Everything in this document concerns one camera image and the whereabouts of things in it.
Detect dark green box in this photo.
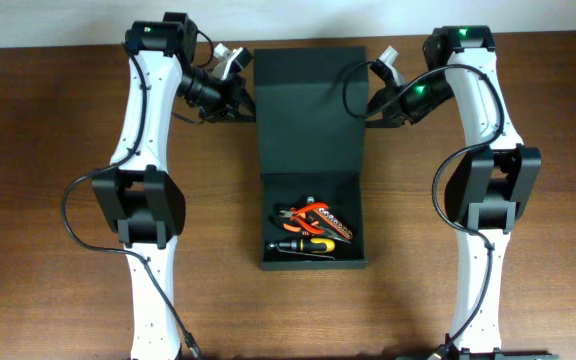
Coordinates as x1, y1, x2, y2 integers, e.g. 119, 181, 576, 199
254, 47, 368, 271

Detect small orange cutting pliers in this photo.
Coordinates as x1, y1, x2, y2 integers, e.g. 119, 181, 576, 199
273, 205, 323, 235

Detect orange black long-nose pliers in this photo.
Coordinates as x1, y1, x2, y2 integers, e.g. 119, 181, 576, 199
270, 202, 354, 243

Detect orange socket bit rail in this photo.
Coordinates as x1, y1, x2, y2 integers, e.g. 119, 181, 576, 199
305, 196, 354, 243

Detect silver combination wrench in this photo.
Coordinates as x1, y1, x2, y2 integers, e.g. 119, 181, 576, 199
268, 242, 335, 260

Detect yellow black screwdriver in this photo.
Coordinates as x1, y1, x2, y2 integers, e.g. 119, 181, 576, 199
268, 238, 336, 256

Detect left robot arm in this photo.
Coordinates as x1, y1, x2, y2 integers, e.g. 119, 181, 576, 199
91, 12, 256, 359

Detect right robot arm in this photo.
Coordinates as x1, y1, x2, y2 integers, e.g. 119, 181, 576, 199
367, 25, 553, 360

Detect right black cable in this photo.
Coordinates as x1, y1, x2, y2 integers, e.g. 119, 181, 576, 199
341, 59, 506, 360

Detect black cable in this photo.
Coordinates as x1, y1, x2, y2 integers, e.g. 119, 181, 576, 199
60, 29, 217, 360
341, 59, 506, 360

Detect left black cable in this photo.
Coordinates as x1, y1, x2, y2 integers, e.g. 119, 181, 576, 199
60, 29, 217, 360

